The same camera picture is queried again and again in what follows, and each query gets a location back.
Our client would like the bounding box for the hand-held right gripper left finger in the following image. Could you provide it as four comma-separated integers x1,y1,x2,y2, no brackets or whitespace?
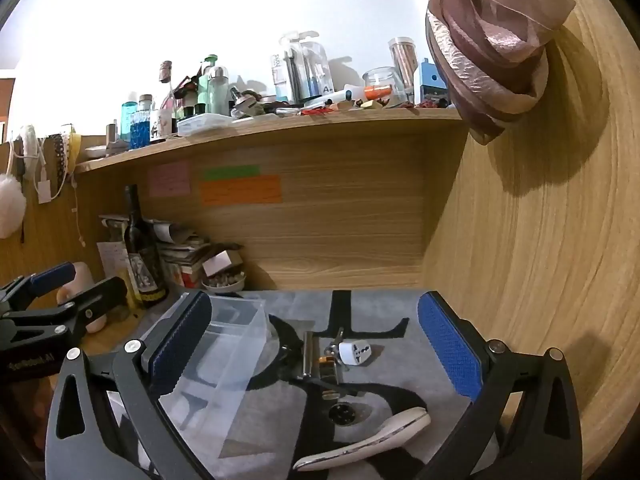
44,290,221,480

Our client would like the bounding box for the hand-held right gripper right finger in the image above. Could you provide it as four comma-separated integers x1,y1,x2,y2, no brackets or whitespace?
415,291,584,480

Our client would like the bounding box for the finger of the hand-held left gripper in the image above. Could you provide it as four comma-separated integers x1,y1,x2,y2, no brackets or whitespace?
0,261,77,313
0,276,129,343

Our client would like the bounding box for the clear plastic storage box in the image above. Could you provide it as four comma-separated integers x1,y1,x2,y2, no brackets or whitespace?
107,294,268,480

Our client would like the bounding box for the white plug adapter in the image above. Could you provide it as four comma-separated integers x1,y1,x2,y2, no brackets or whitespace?
336,340,372,368

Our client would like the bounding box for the white oblong plastic gadget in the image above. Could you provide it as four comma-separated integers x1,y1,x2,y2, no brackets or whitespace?
292,406,432,472

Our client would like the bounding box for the black round metal part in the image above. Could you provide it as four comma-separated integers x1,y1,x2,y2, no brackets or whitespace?
327,402,357,427

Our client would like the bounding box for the beige soft object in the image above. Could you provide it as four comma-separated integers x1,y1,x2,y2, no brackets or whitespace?
57,262,108,333

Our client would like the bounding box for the dark wine bottle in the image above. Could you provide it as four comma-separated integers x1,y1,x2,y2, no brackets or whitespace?
124,184,168,308

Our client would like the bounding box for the grey mat with black letters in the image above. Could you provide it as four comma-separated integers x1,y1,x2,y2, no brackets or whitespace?
145,287,501,480

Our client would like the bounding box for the bowl of small items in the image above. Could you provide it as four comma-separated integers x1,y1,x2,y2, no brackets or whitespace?
201,271,247,295

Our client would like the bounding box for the white fluffy puff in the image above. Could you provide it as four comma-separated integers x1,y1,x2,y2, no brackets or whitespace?
0,172,27,240

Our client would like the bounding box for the stack of papers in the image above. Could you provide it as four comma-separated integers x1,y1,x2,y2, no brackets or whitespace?
100,215,211,288

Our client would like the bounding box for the small white cardboard box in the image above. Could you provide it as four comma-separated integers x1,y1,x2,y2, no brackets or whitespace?
202,250,243,276

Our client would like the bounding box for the blue liquid bottle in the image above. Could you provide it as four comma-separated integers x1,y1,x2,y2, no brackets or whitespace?
121,101,151,151

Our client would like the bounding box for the green sticky note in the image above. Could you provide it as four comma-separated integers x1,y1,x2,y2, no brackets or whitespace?
202,165,261,181

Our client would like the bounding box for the flat clear plastic case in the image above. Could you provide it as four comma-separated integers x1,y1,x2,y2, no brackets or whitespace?
176,112,236,137

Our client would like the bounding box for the clear bottle with cork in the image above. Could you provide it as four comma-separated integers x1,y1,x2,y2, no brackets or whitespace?
155,61,178,137

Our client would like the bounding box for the pale green bottle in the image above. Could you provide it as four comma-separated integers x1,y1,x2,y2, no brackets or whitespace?
197,54,231,113

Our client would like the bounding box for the wooden shelf board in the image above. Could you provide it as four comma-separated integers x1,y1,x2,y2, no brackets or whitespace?
74,105,463,175

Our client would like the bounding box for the blue cardboard box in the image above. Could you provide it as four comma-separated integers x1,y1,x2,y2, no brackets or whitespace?
414,59,453,107

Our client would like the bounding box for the glass jar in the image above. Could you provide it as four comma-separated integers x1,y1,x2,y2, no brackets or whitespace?
362,66,406,104

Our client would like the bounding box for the pink sheer cloth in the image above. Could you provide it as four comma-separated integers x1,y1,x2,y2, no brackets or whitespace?
425,0,577,147

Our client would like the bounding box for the tall clear canister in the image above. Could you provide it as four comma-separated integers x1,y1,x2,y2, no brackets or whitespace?
389,36,419,97

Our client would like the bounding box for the toothbrush blister pack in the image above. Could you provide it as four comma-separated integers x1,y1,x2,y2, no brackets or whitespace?
272,32,336,106

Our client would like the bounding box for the white charger cable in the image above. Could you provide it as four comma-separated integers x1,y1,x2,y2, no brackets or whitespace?
20,127,68,205

